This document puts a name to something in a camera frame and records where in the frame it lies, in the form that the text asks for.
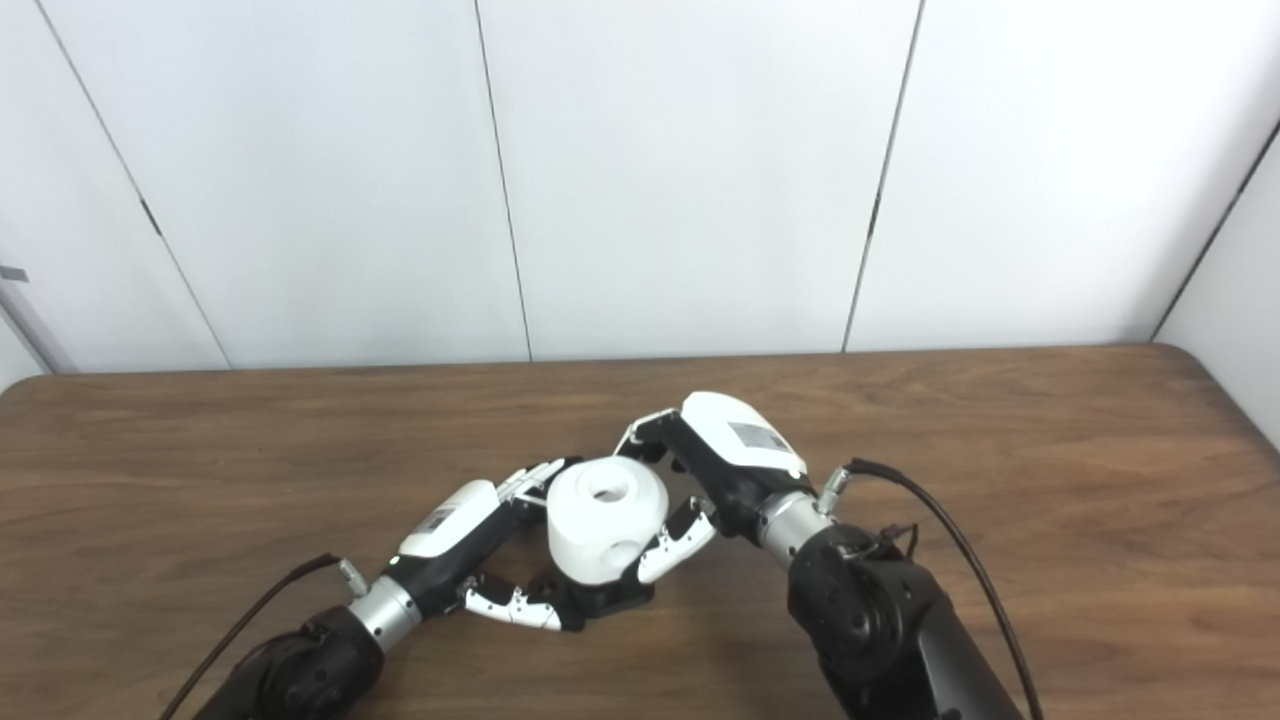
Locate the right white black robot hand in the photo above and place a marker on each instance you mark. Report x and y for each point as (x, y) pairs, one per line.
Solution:
(735, 450)

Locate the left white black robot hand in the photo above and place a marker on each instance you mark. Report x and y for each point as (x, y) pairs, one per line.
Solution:
(450, 530)

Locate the round white plastic piece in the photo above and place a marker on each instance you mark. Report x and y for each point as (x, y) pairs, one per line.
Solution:
(590, 530)

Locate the black flanged holder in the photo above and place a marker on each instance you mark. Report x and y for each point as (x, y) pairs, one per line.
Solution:
(605, 600)

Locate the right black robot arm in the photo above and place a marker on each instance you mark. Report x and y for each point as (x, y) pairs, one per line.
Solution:
(880, 620)

